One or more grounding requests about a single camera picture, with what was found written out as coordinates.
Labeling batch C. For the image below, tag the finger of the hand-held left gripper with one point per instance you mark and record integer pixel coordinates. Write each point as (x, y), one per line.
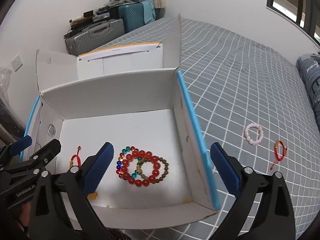
(47, 151)
(21, 143)

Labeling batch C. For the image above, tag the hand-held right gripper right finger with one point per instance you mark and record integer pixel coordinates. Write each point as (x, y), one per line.
(225, 170)

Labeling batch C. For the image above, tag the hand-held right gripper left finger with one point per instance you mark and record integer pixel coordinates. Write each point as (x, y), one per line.
(98, 170)

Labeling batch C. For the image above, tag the blue and white cardboard box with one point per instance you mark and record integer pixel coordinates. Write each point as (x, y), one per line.
(112, 130)

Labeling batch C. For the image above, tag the clear plastic bag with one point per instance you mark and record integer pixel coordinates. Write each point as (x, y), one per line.
(5, 80)

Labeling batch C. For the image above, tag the grey checked bed sheet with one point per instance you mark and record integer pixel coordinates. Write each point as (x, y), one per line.
(237, 80)

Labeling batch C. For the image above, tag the folded blue-grey printed quilt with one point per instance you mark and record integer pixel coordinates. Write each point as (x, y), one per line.
(311, 80)

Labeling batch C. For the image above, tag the grey suitcase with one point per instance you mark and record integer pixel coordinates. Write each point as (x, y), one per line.
(95, 35)

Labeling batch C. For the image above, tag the teal suitcase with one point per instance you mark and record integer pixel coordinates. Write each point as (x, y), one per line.
(132, 17)

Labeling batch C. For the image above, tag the white wall socket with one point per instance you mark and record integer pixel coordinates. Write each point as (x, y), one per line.
(17, 62)

